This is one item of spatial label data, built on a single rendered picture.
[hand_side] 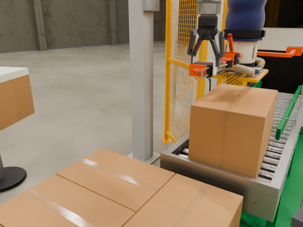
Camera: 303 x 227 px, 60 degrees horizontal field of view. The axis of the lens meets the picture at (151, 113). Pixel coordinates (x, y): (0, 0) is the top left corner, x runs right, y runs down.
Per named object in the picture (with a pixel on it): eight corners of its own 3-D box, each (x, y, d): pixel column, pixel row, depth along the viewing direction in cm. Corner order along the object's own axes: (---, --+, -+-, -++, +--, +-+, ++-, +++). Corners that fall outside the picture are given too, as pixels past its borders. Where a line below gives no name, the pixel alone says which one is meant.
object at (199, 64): (196, 72, 115) (197, 61, 114) (213, 74, 112) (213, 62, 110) (188, 75, 109) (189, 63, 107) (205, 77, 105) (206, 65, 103)
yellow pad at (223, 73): (223, 68, 182) (224, 61, 180) (238, 69, 177) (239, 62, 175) (205, 77, 155) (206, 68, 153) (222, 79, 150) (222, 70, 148)
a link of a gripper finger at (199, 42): (204, 32, 103) (201, 30, 103) (191, 57, 109) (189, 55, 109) (208, 32, 106) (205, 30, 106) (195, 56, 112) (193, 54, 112)
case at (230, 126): (215, 131, 212) (220, 83, 199) (268, 142, 194) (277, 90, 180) (187, 165, 163) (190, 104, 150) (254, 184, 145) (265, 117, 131)
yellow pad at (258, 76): (252, 70, 172) (253, 63, 171) (268, 72, 167) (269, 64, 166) (238, 80, 145) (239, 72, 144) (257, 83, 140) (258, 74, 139)
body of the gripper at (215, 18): (222, 15, 103) (219, 39, 106) (201, 15, 107) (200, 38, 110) (215, 15, 97) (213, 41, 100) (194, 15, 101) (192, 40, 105)
